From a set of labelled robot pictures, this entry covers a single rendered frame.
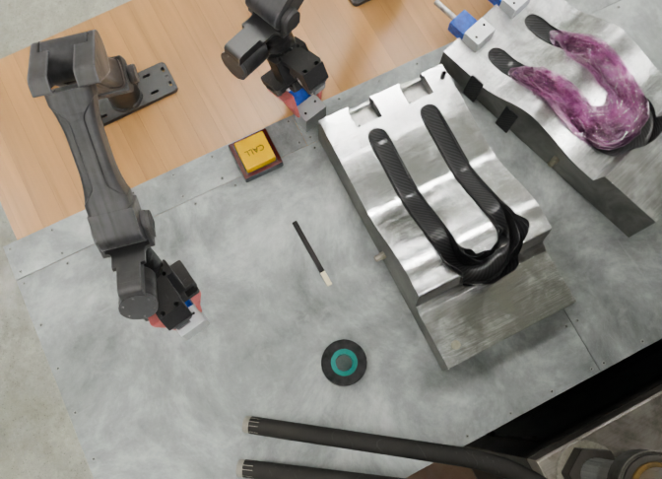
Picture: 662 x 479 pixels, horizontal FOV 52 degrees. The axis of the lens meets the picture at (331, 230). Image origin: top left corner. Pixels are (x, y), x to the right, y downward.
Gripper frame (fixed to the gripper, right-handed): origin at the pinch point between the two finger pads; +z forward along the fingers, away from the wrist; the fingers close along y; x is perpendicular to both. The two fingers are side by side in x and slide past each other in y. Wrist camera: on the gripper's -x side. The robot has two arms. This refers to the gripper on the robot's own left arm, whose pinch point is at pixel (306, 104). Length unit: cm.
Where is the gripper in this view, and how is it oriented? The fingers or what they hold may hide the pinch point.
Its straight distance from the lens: 133.1
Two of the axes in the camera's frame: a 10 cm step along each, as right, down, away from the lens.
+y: 7.7, -6.1, 1.7
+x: -5.6, -5.2, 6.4
